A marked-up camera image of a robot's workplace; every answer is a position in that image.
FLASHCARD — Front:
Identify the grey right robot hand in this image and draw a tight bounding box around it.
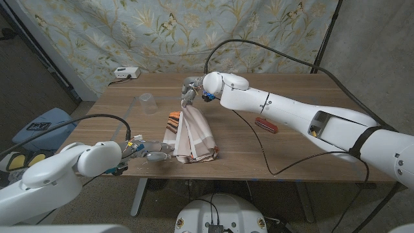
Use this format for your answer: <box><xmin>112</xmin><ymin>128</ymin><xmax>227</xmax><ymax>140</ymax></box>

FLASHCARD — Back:
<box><xmin>180</xmin><ymin>76</ymin><xmax>206</xmax><ymax>108</ymax></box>

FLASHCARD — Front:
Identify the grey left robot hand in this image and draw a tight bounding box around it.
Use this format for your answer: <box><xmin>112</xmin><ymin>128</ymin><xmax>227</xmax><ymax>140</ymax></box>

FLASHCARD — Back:
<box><xmin>121</xmin><ymin>139</ymin><xmax>176</xmax><ymax>163</ymax></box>

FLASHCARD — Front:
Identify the beige cloth with orange print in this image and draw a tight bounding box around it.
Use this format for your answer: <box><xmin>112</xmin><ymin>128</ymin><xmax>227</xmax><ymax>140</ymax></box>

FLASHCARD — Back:
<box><xmin>162</xmin><ymin>104</ymin><xmax>220</xmax><ymax>164</ymax></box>

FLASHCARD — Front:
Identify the clear plastic cup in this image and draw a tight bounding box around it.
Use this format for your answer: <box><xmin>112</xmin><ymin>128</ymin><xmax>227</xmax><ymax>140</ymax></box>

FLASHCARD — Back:
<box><xmin>138</xmin><ymin>93</ymin><xmax>158</xmax><ymax>115</ymax></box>

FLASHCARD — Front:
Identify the red swiss knife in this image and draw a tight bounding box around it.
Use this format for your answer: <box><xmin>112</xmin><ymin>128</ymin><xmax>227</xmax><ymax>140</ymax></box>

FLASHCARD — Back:
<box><xmin>254</xmin><ymin>116</ymin><xmax>279</xmax><ymax>134</ymax></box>

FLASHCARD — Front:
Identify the grey table leg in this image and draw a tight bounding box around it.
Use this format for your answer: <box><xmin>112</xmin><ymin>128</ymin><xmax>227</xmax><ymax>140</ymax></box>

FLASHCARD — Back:
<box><xmin>130</xmin><ymin>177</ymin><xmax>149</xmax><ymax>217</ymax></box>
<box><xmin>294</xmin><ymin>181</ymin><xmax>316</xmax><ymax>223</ymax></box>

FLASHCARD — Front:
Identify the floral printed backdrop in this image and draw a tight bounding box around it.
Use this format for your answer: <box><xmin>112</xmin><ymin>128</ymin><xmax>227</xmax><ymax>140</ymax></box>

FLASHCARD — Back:
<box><xmin>17</xmin><ymin>0</ymin><xmax>340</xmax><ymax>98</ymax></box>

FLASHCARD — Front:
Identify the white power strip box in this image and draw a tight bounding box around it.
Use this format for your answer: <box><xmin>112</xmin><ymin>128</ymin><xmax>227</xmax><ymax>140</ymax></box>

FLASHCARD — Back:
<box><xmin>113</xmin><ymin>67</ymin><xmax>142</xmax><ymax>80</ymax></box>

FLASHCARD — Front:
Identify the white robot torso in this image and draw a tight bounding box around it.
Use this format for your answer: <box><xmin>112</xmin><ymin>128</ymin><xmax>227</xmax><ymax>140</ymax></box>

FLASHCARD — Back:
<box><xmin>174</xmin><ymin>193</ymin><xmax>268</xmax><ymax>233</ymax></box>

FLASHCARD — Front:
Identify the blue padded box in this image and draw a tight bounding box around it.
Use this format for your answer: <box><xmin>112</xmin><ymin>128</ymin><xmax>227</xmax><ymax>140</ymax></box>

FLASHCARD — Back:
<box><xmin>12</xmin><ymin>107</ymin><xmax>78</xmax><ymax>153</ymax></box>

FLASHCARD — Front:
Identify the black shoe with yellow insole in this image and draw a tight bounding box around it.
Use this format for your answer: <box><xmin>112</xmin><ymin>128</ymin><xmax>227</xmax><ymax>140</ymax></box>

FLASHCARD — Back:
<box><xmin>27</xmin><ymin>152</ymin><xmax>47</xmax><ymax>170</ymax></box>

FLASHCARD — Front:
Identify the grey sneaker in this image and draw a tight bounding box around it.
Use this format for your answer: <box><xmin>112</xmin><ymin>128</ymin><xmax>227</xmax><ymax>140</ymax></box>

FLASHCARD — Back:
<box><xmin>0</xmin><ymin>151</ymin><xmax>28</xmax><ymax>183</ymax></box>

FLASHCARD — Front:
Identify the black backdrop stand pole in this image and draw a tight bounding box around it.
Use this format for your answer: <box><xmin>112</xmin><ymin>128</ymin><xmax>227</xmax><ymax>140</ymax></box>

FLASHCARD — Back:
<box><xmin>310</xmin><ymin>0</ymin><xmax>343</xmax><ymax>74</ymax></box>

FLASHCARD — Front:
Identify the black power strip cable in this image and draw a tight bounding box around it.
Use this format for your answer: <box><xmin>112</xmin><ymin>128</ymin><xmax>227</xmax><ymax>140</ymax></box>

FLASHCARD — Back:
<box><xmin>107</xmin><ymin>74</ymin><xmax>133</xmax><ymax>87</ymax></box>

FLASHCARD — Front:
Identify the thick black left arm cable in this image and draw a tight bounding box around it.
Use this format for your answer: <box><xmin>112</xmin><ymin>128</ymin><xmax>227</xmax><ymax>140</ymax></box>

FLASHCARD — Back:
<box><xmin>0</xmin><ymin>113</ymin><xmax>132</xmax><ymax>155</ymax></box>

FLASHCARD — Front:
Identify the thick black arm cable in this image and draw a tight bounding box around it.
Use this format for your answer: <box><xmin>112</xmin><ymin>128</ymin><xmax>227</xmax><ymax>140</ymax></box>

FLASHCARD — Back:
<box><xmin>203</xmin><ymin>39</ymin><xmax>404</xmax><ymax>233</ymax></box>
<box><xmin>0</xmin><ymin>113</ymin><xmax>132</xmax><ymax>155</ymax></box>

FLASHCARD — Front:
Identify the black torso cable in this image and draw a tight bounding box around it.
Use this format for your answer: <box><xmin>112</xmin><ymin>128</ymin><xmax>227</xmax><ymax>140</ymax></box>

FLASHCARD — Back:
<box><xmin>193</xmin><ymin>193</ymin><xmax>221</xmax><ymax>226</ymax></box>

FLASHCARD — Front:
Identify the thin black right wrist wire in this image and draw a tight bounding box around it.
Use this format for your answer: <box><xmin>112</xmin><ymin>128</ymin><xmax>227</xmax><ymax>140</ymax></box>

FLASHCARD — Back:
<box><xmin>232</xmin><ymin>109</ymin><xmax>370</xmax><ymax>233</ymax></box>

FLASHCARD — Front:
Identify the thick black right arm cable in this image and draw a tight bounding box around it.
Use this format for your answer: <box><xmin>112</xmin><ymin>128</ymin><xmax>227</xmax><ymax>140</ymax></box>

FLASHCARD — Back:
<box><xmin>203</xmin><ymin>39</ymin><xmax>404</xmax><ymax>233</ymax></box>

